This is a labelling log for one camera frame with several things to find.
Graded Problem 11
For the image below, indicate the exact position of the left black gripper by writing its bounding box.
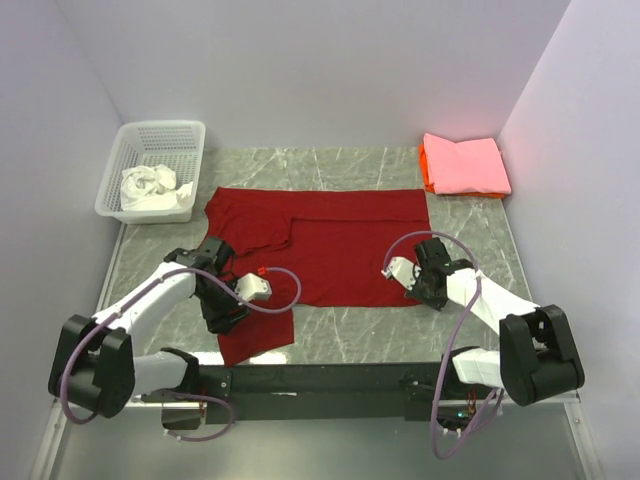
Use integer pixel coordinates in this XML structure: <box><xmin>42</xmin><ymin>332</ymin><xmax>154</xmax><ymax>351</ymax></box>
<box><xmin>196</xmin><ymin>276</ymin><xmax>251</xmax><ymax>336</ymax></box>

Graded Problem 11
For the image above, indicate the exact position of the red t shirt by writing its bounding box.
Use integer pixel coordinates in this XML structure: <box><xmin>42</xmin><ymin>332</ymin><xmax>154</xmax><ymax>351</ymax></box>
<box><xmin>203</xmin><ymin>186</ymin><xmax>432</xmax><ymax>370</ymax></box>

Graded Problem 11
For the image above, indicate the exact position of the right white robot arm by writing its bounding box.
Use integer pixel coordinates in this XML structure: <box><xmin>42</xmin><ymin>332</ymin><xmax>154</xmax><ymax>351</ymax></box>
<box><xmin>386</xmin><ymin>238</ymin><xmax>586</xmax><ymax>406</ymax></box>

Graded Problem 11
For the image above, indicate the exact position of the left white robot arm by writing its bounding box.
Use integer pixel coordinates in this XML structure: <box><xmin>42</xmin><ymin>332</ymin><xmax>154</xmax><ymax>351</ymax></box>
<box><xmin>48</xmin><ymin>237</ymin><xmax>249</xmax><ymax>418</ymax></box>

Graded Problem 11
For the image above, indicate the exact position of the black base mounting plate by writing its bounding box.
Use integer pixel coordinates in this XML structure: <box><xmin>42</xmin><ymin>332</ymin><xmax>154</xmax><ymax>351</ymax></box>
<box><xmin>142</xmin><ymin>362</ymin><xmax>440</xmax><ymax>430</ymax></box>

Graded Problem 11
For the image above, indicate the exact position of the pink folded t shirt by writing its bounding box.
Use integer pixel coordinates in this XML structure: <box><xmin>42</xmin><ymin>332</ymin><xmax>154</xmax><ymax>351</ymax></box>
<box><xmin>422</xmin><ymin>133</ymin><xmax>512</xmax><ymax>196</ymax></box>

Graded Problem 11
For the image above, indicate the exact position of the orange folded t shirt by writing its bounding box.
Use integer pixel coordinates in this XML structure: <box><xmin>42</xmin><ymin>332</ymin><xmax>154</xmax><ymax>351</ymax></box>
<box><xmin>418</xmin><ymin>144</ymin><xmax>506</xmax><ymax>199</ymax></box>

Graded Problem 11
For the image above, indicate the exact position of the white crumpled t shirt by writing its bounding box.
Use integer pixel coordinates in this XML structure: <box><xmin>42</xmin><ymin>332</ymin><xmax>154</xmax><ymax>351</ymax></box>
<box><xmin>120</xmin><ymin>164</ymin><xmax>194</xmax><ymax>212</ymax></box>

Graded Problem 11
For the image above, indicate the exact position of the white plastic basket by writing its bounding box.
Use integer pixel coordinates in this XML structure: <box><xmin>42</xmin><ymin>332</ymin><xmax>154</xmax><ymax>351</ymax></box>
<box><xmin>95</xmin><ymin>120</ymin><xmax>206</xmax><ymax>225</ymax></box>

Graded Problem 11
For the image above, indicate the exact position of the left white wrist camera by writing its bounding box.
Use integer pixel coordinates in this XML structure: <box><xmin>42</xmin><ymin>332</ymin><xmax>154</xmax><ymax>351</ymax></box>
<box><xmin>235</xmin><ymin>273</ymin><xmax>272</xmax><ymax>302</ymax></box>

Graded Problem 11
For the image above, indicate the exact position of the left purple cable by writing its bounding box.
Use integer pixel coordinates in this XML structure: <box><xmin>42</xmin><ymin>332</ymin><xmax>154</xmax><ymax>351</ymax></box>
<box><xmin>58</xmin><ymin>266</ymin><xmax>303</xmax><ymax>442</ymax></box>

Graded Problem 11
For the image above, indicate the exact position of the purple cable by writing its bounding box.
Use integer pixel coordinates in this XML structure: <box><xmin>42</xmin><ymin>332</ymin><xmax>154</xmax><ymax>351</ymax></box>
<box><xmin>58</xmin><ymin>266</ymin><xmax>303</xmax><ymax>442</ymax></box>
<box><xmin>381</xmin><ymin>230</ymin><xmax>506</xmax><ymax>460</ymax></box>

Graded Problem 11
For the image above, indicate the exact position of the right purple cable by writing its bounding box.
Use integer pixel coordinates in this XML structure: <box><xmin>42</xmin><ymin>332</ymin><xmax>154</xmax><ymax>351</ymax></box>
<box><xmin>381</xmin><ymin>230</ymin><xmax>506</xmax><ymax>460</ymax></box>

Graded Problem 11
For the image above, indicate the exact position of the aluminium frame rail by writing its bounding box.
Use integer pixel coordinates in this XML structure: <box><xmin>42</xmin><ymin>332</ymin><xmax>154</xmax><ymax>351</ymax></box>
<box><xmin>32</xmin><ymin>364</ymin><xmax>604</xmax><ymax>479</ymax></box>

